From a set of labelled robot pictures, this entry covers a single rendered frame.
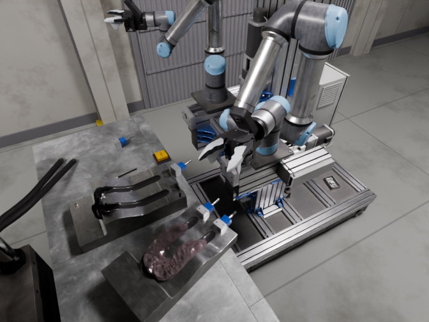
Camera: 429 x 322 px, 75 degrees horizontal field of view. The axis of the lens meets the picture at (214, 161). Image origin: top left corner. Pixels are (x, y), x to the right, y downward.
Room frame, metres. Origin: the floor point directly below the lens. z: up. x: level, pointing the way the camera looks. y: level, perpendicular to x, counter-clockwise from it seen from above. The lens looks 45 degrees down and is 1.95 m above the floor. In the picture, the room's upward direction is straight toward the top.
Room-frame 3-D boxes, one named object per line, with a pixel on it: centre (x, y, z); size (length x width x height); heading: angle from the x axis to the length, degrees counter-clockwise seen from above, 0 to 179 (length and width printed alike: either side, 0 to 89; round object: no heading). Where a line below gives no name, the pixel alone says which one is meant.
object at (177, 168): (1.09, 0.18, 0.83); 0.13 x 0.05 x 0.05; 133
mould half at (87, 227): (0.82, 0.42, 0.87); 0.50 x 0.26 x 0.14; 120
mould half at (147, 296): (0.56, 0.16, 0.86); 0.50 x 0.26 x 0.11; 137
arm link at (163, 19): (1.59, 0.26, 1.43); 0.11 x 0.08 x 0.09; 92
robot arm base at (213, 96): (1.46, 0.00, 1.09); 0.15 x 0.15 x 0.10
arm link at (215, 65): (1.47, 0.00, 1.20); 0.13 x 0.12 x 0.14; 2
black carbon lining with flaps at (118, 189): (0.82, 0.40, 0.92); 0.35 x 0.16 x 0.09; 120
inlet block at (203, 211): (0.80, 0.02, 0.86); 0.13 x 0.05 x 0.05; 137
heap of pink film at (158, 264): (0.56, 0.17, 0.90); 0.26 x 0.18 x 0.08; 137
